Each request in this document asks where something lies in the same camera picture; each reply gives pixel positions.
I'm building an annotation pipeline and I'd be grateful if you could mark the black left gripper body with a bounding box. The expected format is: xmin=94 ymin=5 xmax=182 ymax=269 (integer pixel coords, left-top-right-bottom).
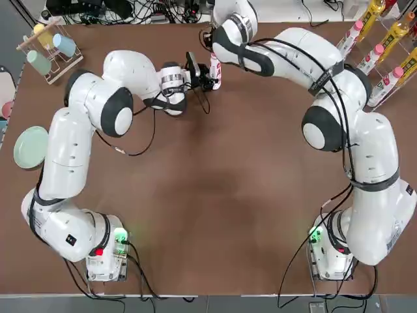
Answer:
xmin=182 ymin=64 xmax=204 ymax=91

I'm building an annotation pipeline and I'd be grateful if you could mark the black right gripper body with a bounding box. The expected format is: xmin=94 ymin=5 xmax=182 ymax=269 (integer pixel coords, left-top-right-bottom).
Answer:
xmin=200 ymin=27 xmax=215 ymax=53

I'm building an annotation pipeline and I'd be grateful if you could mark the white drink bottle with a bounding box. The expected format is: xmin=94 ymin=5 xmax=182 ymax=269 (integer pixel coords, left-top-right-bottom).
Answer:
xmin=210 ymin=53 xmax=225 ymax=89

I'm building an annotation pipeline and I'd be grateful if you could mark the white bottle with pink cap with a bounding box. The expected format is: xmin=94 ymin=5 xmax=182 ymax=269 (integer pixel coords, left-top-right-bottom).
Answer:
xmin=367 ymin=67 xmax=405 ymax=108
xmin=357 ymin=44 xmax=385 ymax=76
xmin=335 ymin=20 xmax=365 ymax=59

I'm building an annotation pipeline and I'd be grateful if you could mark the clear acrylic bottle shelf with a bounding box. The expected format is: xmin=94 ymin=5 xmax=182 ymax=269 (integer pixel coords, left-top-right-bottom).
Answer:
xmin=328 ymin=0 xmax=417 ymax=115

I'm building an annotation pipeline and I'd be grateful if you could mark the yellow drink bottle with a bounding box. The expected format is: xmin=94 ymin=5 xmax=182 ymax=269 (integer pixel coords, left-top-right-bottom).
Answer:
xmin=356 ymin=0 xmax=387 ymax=43
xmin=379 ymin=12 xmax=410 ymax=63
xmin=395 ymin=47 xmax=417 ymax=89

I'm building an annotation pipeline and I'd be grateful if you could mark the light blue cup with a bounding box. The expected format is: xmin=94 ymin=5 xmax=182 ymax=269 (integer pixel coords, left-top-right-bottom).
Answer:
xmin=52 ymin=33 xmax=78 ymax=63

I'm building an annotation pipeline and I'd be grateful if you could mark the light green cup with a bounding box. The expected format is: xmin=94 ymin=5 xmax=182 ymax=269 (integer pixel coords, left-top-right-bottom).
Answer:
xmin=26 ymin=50 xmax=52 ymax=76

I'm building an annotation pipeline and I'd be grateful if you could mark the yellow cup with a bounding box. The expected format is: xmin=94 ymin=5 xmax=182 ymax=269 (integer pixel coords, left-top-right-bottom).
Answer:
xmin=33 ymin=23 xmax=55 ymax=48

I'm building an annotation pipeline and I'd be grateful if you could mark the light green plate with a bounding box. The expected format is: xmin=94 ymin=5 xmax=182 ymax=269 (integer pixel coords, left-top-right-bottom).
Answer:
xmin=12 ymin=126 xmax=50 ymax=171

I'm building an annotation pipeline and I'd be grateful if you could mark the pink round bowl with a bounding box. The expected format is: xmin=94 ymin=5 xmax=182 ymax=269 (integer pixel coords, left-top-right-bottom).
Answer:
xmin=0 ymin=100 xmax=14 ymax=119

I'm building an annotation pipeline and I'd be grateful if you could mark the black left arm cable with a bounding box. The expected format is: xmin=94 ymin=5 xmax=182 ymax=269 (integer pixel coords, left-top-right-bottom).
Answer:
xmin=97 ymin=87 xmax=211 ymax=157

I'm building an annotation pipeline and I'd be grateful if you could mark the white wire cup rack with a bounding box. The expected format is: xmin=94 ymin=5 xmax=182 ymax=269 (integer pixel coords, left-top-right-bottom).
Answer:
xmin=16 ymin=18 xmax=84 ymax=86

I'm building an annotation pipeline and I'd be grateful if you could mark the black left base cable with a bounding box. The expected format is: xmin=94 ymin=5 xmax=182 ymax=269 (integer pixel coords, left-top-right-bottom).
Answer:
xmin=61 ymin=239 xmax=199 ymax=313

